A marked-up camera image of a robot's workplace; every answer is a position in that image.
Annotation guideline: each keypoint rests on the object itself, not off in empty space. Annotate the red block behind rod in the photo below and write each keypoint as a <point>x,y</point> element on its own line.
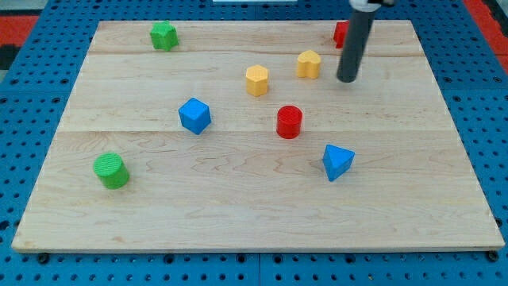
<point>340,33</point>

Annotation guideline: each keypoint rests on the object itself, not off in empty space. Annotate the green star block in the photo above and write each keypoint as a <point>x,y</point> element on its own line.
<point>164,36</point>

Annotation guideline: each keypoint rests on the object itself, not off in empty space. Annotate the red cylinder block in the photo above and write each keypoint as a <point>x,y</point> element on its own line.
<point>289,121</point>

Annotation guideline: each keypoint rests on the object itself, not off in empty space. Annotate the yellow hexagon block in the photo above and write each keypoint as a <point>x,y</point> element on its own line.
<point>257,80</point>

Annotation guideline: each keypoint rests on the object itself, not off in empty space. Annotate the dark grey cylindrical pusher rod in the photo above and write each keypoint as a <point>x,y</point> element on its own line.
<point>355,42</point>

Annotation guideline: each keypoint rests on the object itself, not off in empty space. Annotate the blue cube block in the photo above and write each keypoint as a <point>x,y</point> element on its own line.
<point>195,115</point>

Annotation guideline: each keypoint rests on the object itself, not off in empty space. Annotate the yellow heart block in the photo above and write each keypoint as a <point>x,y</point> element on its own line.
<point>308,64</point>

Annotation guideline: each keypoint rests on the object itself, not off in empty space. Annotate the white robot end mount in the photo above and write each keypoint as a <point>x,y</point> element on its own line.
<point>370,5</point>

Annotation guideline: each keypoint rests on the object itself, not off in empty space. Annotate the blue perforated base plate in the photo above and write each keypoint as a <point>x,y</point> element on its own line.
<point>466,50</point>

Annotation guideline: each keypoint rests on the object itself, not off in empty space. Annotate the green cylinder block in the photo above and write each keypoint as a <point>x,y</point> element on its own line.
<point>111,170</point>

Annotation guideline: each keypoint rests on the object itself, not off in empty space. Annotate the wooden board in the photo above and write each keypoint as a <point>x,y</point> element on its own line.
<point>238,186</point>

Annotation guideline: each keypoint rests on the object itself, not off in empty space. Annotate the blue triangle block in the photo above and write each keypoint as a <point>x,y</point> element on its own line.
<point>337,161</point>

